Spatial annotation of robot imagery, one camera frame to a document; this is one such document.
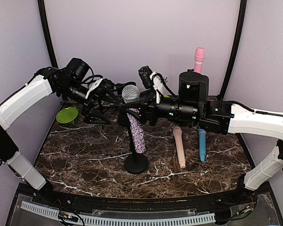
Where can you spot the beige microphone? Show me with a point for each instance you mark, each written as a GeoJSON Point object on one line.
{"type": "Point", "coordinates": [177, 133]}

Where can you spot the blue microphone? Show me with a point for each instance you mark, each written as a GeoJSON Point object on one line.
{"type": "Point", "coordinates": [202, 144]}

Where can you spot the pink microphone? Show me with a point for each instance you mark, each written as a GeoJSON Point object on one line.
{"type": "Point", "coordinates": [199, 59]}

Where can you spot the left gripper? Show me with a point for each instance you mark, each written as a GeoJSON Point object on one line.
{"type": "Point", "coordinates": [89, 111]}

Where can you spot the green plate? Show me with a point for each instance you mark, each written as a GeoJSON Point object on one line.
{"type": "Point", "coordinates": [67, 115]}

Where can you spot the black frame post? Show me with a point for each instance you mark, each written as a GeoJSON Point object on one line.
{"type": "Point", "coordinates": [234, 50]}
{"type": "Point", "coordinates": [46, 33]}

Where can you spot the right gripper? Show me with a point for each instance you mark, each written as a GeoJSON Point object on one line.
{"type": "Point", "coordinates": [150, 110]}

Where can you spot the black tripod mic stand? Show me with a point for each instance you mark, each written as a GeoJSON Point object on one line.
{"type": "Point", "coordinates": [106, 103]}

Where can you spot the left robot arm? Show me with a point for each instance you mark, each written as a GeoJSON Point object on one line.
{"type": "Point", "coordinates": [69, 82]}

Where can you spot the white cable duct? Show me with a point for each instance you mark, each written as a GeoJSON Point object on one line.
{"type": "Point", "coordinates": [123, 220]}

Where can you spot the black frame post right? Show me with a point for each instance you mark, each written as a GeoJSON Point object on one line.
{"type": "Point", "coordinates": [234, 50]}

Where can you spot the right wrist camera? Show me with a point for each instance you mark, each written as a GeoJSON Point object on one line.
{"type": "Point", "coordinates": [152, 80]}

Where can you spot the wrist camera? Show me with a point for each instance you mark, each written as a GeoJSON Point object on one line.
{"type": "Point", "coordinates": [99, 87]}
{"type": "Point", "coordinates": [152, 80]}

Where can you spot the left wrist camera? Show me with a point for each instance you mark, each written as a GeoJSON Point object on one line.
{"type": "Point", "coordinates": [99, 87]}

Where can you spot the black frame post left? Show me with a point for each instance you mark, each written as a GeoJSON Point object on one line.
{"type": "Point", "coordinates": [46, 33]}

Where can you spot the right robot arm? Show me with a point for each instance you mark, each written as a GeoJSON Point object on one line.
{"type": "Point", "coordinates": [223, 117]}

